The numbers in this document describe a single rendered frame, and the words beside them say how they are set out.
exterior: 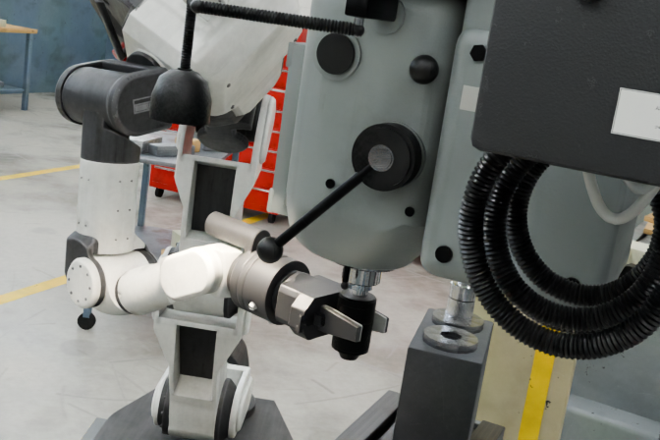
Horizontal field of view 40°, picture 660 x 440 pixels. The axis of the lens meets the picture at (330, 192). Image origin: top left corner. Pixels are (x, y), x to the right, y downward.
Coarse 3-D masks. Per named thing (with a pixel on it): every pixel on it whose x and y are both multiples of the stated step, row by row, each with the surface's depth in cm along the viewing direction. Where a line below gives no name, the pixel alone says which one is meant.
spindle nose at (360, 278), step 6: (342, 270) 109; (354, 270) 107; (342, 276) 109; (354, 276) 107; (360, 276) 107; (366, 276) 107; (372, 276) 107; (378, 276) 108; (348, 282) 108; (354, 282) 107; (360, 282) 107; (366, 282) 107; (372, 282) 107; (378, 282) 108
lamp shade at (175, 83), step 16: (160, 80) 105; (176, 80) 104; (192, 80) 105; (160, 96) 104; (176, 96) 104; (192, 96) 104; (208, 96) 106; (160, 112) 104; (176, 112) 104; (192, 112) 104; (208, 112) 107
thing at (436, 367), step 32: (448, 320) 154; (480, 320) 156; (416, 352) 142; (448, 352) 143; (480, 352) 145; (416, 384) 143; (448, 384) 142; (480, 384) 152; (416, 416) 144; (448, 416) 143
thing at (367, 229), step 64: (320, 0) 97; (448, 0) 92; (320, 64) 96; (384, 64) 94; (448, 64) 92; (320, 128) 98; (320, 192) 99; (384, 192) 96; (320, 256) 105; (384, 256) 101
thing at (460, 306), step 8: (448, 296) 155; (456, 296) 153; (464, 296) 153; (472, 296) 153; (448, 304) 155; (456, 304) 153; (464, 304) 153; (472, 304) 154; (448, 312) 155; (456, 312) 154; (464, 312) 153; (472, 312) 155; (456, 320) 154; (464, 320) 154
